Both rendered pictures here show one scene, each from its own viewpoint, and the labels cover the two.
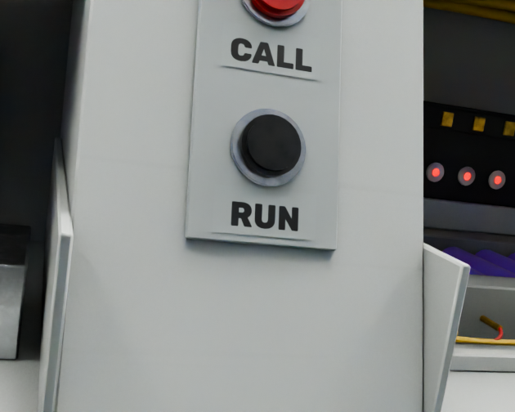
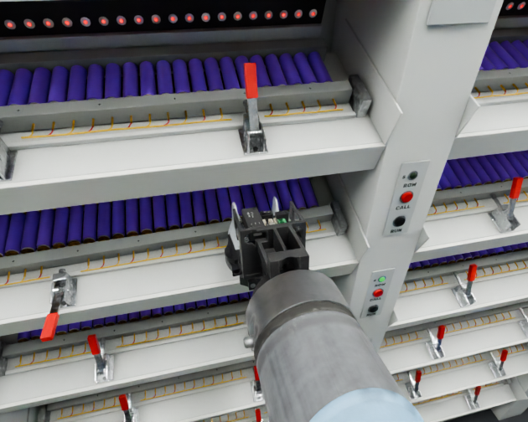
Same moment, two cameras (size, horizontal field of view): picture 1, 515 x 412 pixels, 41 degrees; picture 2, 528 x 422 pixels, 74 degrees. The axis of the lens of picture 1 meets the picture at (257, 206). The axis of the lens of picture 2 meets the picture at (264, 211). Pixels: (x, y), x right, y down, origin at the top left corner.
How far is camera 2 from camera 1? 0.46 m
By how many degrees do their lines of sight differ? 47
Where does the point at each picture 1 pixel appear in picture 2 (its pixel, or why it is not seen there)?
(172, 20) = (385, 205)
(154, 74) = (381, 214)
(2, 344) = (342, 234)
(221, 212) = (389, 231)
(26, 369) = (346, 238)
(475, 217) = not seen: hidden behind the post
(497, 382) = (431, 225)
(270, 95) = (401, 213)
